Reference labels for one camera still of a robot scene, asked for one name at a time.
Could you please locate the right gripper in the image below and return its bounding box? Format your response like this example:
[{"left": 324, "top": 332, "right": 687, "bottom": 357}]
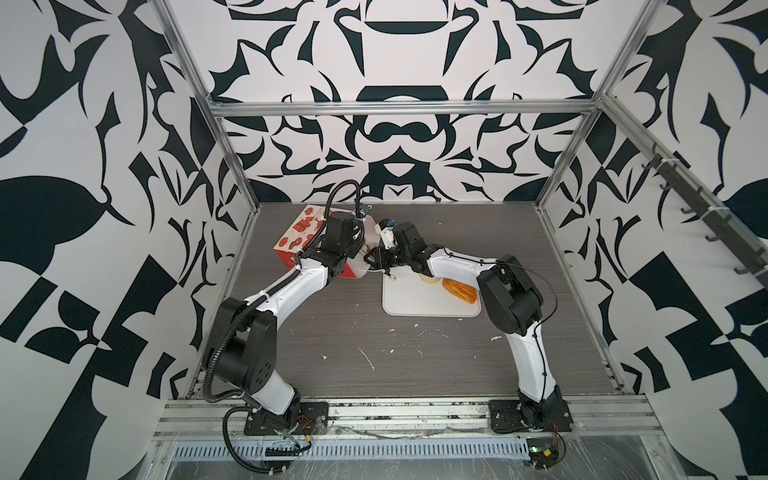
[{"left": 362, "top": 246, "right": 413, "bottom": 270}]

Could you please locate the red white paper bag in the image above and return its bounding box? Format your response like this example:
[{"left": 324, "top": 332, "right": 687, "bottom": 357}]
[{"left": 273, "top": 205, "right": 380, "bottom": 279}]

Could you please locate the orange croissant fake bread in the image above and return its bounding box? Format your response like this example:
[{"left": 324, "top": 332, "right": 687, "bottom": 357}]
[{"left": 442, "top": 278, "right": 478, "bottom": 304}]

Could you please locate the white steamed bun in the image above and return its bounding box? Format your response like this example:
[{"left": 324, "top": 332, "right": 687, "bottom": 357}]
[{"left": 419, "top": 274, "right": 440, "bottom": 284}]

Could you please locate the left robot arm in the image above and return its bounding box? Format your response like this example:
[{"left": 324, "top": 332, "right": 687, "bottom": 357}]
[{"left": 202, "top": 209, "right": 366, "bottom": 416}]

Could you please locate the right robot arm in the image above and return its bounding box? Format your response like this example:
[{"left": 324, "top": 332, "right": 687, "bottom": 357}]
[{"left": 365, "top": 221, "right": 561, "bottom": 420}]

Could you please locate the white plastic tray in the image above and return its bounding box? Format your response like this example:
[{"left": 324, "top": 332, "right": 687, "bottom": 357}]
[{"left": 382, "top": 267, "right": 482, "bottom": 318}]

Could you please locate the small green circuit board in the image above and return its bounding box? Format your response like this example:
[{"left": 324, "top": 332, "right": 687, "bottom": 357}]
[{"left": 526, "top": 438, "right": 567, "bottom": 471}]

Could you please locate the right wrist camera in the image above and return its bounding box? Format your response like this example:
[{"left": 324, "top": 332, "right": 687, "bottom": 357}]
[{"left": 377, "top": 219, "right": 396, "bottom": 250}]

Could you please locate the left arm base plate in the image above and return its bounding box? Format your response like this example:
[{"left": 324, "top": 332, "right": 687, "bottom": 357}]
[{"left": 244, "top": 400, "right": 329, "bottom": 436}]

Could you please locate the white slotted cable duct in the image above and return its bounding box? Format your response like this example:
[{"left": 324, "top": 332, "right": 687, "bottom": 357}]
[{"left": 172, "top": 437, "right": 529, "bottom": 462}]

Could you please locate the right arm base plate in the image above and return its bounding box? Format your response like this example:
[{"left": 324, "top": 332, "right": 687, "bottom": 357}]
[{"left": 488, "top": 397, "right": 573, "bottom": 434}]

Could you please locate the black left base cable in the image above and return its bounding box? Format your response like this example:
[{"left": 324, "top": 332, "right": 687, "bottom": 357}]
[{"left": 221, "top": 407, "right": 313, "bottom": 475}]

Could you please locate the grey wall hook rail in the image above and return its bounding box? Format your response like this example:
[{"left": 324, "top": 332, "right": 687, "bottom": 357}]
[{"left": 641, "top": 140, "right": 768, "bottom": 289}]

